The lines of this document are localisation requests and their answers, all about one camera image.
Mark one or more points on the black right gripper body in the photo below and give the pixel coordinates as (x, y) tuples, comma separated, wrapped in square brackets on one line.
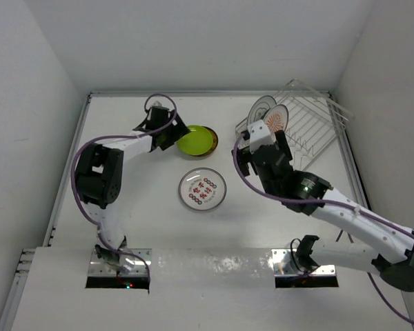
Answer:
[(243, 156)]

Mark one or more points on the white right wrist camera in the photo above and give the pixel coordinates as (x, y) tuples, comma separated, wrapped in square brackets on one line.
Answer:
[(257, 135)]

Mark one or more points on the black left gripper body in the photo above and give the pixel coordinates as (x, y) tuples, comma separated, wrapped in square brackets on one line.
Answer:
[(172, 132)]

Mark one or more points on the lime green plate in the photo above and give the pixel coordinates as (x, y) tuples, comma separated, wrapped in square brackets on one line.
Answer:
[(196, 142)]

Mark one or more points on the dark brown patterned plate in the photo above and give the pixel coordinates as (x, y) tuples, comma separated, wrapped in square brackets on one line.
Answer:
[(214, 145)]

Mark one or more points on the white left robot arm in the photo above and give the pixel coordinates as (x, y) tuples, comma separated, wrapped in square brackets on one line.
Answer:
[(96, 177)]

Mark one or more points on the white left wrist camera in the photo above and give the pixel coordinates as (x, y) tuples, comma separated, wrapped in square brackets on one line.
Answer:
[(155, 104)]

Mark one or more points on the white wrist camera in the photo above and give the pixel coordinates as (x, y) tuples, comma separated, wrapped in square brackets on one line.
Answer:
[(257, 135), (155, 104)]

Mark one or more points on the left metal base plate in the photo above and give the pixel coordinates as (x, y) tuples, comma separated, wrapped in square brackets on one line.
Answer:
[(104, 263)]

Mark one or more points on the metal base plate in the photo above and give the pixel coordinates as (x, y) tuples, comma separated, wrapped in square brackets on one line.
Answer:
[(283, 266), (104, 263)]

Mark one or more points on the white plate red characters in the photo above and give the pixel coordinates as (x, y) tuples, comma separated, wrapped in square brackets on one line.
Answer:
[(202, 189)]

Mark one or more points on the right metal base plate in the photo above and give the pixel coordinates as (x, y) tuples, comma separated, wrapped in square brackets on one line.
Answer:
[(283, 266)]

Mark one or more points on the white plate orange sunburst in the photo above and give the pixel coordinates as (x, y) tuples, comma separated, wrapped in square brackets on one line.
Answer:
[(277, 118)]

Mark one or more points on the metal wire dish rack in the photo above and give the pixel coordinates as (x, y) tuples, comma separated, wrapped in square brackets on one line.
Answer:
[(315, 119)]

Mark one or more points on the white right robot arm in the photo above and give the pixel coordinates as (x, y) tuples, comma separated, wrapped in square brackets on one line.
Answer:
[(381, 247)]

